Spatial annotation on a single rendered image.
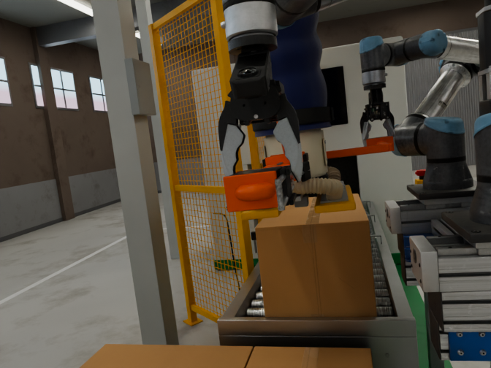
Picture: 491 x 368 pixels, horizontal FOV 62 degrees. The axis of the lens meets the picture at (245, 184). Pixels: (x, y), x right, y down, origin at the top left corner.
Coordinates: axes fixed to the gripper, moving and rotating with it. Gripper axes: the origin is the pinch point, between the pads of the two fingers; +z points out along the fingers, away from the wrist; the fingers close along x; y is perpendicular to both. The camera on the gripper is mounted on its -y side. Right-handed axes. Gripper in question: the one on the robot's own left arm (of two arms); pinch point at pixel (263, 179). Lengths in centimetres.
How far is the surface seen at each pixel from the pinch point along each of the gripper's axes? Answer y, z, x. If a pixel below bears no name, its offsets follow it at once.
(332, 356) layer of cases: 69, 66, -5
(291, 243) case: 85, 32, 6
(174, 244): 371, 101, 174
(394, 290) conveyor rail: 110, 60, -30
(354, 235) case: 85, 30, -15
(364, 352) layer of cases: 72, 66, -15
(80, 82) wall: 831, -189, 557
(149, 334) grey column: 154, 100, 103
